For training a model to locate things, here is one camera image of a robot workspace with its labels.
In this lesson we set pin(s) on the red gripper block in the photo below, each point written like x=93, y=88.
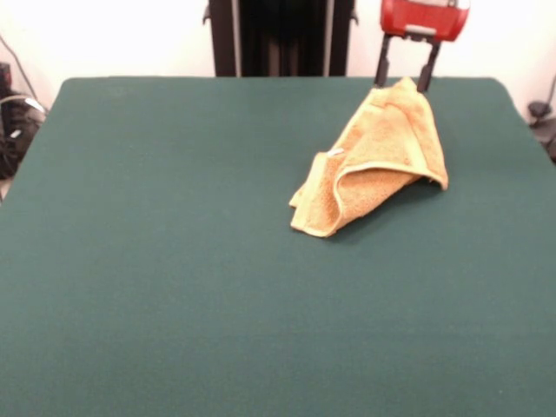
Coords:
x=423, y=19

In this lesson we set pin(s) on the tan terry towel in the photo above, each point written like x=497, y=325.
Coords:
x=378, y=160

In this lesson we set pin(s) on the dark green table cloth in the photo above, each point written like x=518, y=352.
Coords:
x=152, y=239

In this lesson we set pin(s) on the black equipment pile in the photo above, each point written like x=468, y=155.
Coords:
x=13, y=139

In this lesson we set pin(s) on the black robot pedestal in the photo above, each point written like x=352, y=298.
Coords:
x=282, y=39

